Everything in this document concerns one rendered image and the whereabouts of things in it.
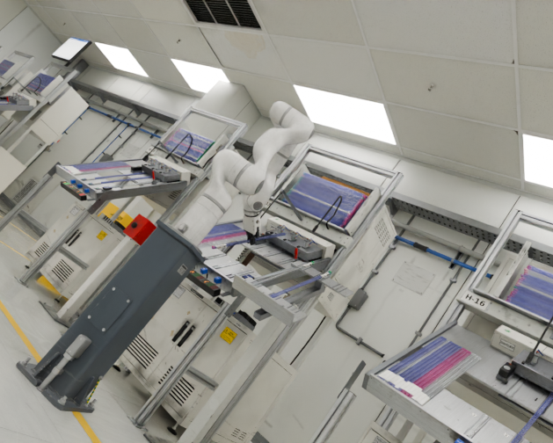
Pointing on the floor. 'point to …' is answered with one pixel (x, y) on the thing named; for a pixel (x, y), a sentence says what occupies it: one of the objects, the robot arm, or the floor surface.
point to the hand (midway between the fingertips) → (251, 240)
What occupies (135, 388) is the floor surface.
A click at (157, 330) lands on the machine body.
